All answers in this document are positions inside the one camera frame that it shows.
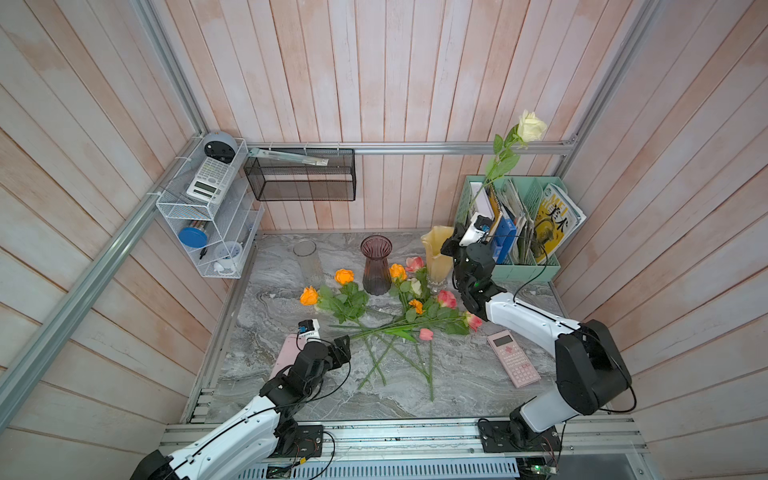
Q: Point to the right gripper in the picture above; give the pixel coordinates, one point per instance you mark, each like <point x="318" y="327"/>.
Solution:
<point x="454" y="244"/>

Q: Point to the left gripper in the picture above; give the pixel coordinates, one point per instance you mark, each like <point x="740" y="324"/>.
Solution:
<point x="343" y="351"/>

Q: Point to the orange marigold flower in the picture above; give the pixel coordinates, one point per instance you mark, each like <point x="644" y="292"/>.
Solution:
<point x="403" y="325"/>

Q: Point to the cream white rose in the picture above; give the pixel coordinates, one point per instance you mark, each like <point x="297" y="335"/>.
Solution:
<point x="528" y="129"/>

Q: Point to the pink rose flower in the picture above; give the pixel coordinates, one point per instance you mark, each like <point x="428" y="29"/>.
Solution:
<point x="446" y="299"/>

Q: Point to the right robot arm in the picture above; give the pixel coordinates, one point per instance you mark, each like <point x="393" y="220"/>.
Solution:
<point x="589" y="369"/>

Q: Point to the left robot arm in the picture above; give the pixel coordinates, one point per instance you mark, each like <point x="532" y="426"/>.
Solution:
<point x="264" y="426"/>

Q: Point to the pink pencil case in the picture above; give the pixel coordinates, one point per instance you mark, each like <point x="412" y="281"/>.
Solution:
<point x="290" y="349"/>

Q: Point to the yellow glass vase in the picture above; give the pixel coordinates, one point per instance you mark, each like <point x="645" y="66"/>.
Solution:
<point x="439" y="266"/>

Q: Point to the pink rose right side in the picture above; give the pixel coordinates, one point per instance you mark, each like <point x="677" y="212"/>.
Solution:
<point x="472" y="321"/>

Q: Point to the large orange rose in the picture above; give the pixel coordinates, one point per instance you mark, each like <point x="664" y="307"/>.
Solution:
<point x="348" y="304"/>

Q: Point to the pink rose near vase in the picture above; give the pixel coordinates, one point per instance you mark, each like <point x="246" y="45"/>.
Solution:
<point x="413" y="264"/>

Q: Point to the green file organizer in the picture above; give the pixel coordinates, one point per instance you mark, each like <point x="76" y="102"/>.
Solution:
<point x="511" y="268"/>

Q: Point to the orange rose by vase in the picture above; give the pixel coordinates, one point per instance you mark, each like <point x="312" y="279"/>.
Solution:
<point x="397" y="273"/>

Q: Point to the pink tulip flower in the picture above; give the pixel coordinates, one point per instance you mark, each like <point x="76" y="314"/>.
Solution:
<point x="426" y="334"/>

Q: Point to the small orange rose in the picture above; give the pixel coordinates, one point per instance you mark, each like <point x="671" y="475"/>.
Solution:
<point x="344" y="276"/>

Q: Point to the yellow magazine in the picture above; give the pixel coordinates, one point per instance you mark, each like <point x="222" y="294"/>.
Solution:
<point x="557" y="219"/>

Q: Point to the purple glass vase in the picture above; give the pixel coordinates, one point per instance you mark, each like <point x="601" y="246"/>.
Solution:
<point x="376" y="278"/>

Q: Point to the clear glass vase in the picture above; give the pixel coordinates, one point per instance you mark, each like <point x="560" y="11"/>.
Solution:
<point x="306" y="254"/>

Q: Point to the pink calculator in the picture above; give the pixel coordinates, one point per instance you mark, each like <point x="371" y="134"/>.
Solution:
<point x="514" y="361"/>

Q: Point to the white cup on shelf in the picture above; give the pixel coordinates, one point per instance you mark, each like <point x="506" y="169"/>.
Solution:
<point x="227" y="257"/>

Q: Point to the blue lid jar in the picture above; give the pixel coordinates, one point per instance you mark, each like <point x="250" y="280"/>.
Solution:
<point x="194" y="234"/>

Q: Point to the white calculator on shelf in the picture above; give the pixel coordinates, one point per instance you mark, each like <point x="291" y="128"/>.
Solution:
<point x="211" y="181"/>

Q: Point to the round black white device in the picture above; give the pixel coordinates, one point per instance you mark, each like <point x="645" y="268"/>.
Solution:
<point x="220" y="146"/>

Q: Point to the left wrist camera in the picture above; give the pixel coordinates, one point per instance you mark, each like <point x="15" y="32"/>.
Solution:
<point x="308" y="330"/>

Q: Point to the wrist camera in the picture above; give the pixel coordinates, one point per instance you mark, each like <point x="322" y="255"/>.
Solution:
<point x="308" y="330"/>
<point x="477" y="229"/>

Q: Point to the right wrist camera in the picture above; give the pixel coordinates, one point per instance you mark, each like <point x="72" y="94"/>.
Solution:
<point x="477" y="229"/>

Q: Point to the black wire basket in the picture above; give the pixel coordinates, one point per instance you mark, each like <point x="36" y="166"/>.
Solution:
<point x="302" y="174"/>

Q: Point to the white wire shelf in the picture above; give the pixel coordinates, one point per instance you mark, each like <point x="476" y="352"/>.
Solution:
<point x="235" y="218"/>

